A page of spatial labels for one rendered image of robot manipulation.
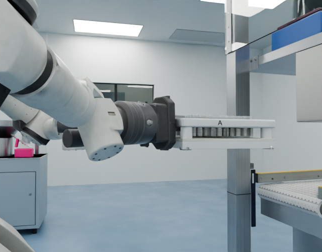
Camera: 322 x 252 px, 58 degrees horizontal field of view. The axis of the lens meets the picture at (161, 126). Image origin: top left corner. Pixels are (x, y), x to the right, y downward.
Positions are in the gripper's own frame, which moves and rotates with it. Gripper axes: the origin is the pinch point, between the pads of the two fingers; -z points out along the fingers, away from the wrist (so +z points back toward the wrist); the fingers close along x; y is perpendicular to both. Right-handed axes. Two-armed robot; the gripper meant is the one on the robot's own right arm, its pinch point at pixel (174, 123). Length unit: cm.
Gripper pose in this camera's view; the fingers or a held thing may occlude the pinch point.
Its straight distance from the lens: 70.5
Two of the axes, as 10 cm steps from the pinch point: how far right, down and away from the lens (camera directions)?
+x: 0.3, 10.0, -0.1
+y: 7.5, -0.3, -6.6
